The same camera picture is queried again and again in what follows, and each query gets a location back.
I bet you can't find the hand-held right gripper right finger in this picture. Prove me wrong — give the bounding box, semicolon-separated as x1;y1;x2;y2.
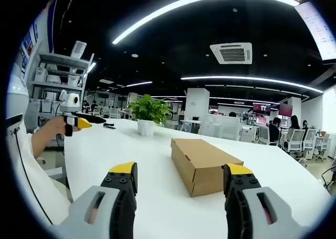
222;163;312;239

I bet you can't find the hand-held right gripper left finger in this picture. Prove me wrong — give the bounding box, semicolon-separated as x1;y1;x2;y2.
56;162;139;239

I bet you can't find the brown cardboard shoe box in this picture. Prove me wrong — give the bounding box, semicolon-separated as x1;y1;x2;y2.
170;138;245;198

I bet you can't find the person's left hand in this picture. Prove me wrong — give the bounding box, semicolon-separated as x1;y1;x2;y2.
44;115;66;143

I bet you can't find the grey metal storage shelf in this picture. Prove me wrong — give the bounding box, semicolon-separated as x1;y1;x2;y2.
26;52;95;134

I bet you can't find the white chest device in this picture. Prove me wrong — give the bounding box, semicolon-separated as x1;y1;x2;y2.
5;61;30;134

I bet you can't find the white office chair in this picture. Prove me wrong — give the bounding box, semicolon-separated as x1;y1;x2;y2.
314;133;331;161
301;128;318;160
258;125;271;145
283;128;305;155

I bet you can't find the stack of white baskets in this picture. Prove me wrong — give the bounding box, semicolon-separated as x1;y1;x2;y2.
70;40;87;58

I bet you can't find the white desk partition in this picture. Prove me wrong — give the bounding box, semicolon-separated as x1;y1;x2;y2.
202;114;241;141

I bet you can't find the green plant in white pot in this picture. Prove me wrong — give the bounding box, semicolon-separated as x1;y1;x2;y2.
127;93;173;137

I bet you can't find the person's white shirt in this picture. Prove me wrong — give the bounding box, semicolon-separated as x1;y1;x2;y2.
6;130;73;226

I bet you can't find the dark red display screen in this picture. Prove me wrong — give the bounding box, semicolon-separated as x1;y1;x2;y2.
279;103;293;118

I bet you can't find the black office chair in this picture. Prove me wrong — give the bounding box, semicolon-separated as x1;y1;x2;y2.
321;165;336;195

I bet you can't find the thin ceiling light strip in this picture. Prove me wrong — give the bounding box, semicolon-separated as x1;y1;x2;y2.
180;76;324;93

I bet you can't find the ceiling air conditioner vent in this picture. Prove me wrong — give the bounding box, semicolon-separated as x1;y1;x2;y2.
209;42;253;65

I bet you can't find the long curved ceiling light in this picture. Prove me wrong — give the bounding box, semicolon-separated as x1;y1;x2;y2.
112;0;300;45

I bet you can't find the wall poster board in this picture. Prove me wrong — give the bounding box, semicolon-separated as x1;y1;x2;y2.
19;20;43;77

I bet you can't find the black device cable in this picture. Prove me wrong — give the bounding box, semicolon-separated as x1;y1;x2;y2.
14;130;54;225

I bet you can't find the red wall display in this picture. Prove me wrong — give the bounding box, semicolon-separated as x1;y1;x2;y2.
252;102;271;116

